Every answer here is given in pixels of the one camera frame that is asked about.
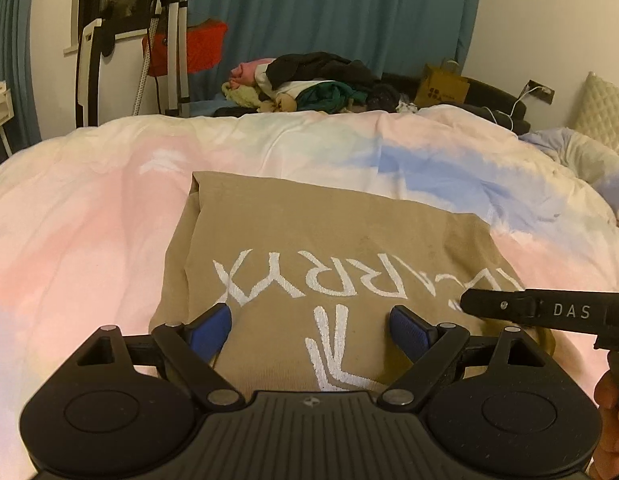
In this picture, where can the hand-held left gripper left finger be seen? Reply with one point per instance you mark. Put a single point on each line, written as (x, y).
(212, 330)

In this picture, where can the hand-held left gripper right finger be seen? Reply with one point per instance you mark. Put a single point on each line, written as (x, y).
(409, 331)

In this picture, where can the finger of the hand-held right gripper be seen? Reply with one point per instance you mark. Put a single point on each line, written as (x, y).
(494, 302)

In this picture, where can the tan printed t-shirt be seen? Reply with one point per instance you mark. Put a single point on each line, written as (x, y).
(309, 240)

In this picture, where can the pile of mixed clothes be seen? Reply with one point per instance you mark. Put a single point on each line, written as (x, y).
(319, 85)

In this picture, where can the person's right hand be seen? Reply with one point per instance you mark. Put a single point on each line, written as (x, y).
(612, 435)

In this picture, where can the light blue pillow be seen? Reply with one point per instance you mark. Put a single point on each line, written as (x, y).
(574, 155)

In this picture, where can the pastel tie-dye duvet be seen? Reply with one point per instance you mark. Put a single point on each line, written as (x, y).
(89, 200)

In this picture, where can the beige quilted cushion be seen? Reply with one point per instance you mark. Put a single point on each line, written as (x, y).
(604, 110)

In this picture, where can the yellow paper bag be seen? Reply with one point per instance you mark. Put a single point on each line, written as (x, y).
(442, 87)

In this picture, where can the red laundry bag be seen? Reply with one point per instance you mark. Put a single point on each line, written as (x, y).
(204, 47)

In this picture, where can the black and white folded stand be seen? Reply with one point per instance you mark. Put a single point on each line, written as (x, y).
(86, 75)

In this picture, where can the white vanity desk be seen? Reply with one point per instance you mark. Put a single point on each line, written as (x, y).
(0, 110)

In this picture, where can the wide blue curtain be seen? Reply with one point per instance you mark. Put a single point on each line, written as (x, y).
(339, 10)

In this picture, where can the narrow blue curtain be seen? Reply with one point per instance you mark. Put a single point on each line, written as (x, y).
(9, 35)

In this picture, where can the wall socket with charger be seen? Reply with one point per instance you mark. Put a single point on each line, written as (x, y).
(542, 92)

